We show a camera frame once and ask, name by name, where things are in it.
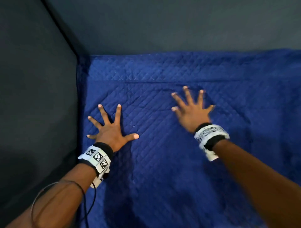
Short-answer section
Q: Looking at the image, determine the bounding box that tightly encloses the person's left hand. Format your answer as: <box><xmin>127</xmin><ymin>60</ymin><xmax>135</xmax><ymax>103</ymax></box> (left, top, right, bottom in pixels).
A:
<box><xmin>87</xmin><ymin>104</ymin><xmax>140</xmax><ymax>153</ymax></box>

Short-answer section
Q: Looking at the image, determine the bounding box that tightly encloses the person's right hand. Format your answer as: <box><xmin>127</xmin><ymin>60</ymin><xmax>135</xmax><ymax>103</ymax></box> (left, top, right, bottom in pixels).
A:
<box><xmin>171</xmin><ymin>86</ymin><xmax>216</xmax><ymax>134</ymax></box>

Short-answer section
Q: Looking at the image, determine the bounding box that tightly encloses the blue quilted blanket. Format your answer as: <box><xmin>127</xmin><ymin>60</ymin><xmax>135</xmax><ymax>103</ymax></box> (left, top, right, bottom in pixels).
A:
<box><xmin>76</xmin><ymin>49</ymin><xmax>301</xmax><ymax>228</ymax></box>

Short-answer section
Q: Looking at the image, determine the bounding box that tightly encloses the person's right forearm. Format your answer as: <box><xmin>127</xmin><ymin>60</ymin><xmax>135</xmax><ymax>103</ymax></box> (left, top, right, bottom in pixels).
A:
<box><xmin>212</xmin><ymin>139</ymin><xmax>301</xmax><ymax>228</ymax></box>

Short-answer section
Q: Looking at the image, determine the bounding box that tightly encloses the thin black cable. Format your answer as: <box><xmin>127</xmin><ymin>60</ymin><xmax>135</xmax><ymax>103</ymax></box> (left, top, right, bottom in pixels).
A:
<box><xmin>31</xmin><ymin>180</ymin><xmax>97</xmax><ymax>228</ymax></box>

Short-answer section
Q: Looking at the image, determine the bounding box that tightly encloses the white wrist camera band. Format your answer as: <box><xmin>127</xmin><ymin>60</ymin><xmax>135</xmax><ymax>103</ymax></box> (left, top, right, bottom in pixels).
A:
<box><xmin>194</xmin><ymin>122</ymin><xmax>230</xmax><ymax>162</ymax></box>
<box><xmin>78</xmin><ymin>142</ymin><xmax>115</xmax><ymax>189</ymax></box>

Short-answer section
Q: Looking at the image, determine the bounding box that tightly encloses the person's left forearm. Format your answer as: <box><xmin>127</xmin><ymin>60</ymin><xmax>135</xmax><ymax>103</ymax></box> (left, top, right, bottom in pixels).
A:
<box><xmin>5</xmin><ymin>163</ymin><xmax>97</xmax><ymax>228</ymax></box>

